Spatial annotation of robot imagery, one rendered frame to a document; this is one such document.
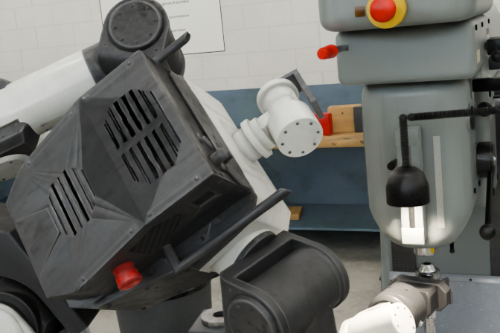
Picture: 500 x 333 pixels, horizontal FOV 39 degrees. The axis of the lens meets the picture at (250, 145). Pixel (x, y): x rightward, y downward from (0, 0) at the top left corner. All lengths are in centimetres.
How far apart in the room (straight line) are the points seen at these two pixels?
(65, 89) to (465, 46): 65
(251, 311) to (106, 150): 26
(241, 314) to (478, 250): 104
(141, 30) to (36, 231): 32
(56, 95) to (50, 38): 595
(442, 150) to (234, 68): 486
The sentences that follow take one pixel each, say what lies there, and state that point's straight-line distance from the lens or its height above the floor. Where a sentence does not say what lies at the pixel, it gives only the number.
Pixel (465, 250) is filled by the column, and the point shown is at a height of 116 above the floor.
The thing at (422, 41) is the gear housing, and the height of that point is 170.
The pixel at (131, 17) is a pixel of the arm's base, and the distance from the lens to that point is 106.
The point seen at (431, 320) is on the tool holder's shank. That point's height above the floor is 114.
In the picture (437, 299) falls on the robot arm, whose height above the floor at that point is 121.
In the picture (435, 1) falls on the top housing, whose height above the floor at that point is 176.
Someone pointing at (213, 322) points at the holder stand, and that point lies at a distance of 158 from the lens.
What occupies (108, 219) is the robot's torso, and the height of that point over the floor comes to 154.
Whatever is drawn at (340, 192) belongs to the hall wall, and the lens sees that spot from 597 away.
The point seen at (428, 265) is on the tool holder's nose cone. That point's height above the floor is 126.
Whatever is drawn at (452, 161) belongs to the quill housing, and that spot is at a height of 148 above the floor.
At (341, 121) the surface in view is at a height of 97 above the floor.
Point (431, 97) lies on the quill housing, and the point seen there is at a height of 160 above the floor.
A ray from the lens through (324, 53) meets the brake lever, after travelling 115.
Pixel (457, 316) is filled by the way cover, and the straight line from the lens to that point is 186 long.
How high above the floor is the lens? 176
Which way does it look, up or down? 10 degrees down
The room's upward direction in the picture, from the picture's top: 6 degrees counter-clockwise
